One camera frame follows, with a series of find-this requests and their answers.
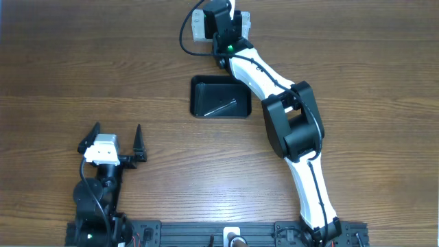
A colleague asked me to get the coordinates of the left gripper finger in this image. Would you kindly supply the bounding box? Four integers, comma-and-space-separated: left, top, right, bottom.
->
77, 121, 102, 154
132, 123, 148, 163

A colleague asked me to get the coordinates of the black tray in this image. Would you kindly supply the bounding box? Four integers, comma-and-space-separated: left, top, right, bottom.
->
189, 74, 253, 120

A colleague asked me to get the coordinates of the white test tube rack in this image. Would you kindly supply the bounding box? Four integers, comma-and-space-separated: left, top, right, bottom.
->
191, 8, 252, 44

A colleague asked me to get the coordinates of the clear test tube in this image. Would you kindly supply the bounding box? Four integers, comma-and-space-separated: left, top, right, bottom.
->
203, 98, 239, 118

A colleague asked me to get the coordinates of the mounting rail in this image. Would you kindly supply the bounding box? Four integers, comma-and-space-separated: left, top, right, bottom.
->
64, 220, 370, 247

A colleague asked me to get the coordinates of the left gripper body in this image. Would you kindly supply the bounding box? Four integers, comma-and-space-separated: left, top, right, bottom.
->
117, 154, 139, 169

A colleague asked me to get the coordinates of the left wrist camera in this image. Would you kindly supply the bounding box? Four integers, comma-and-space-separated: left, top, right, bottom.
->
83, 133, 121, 167

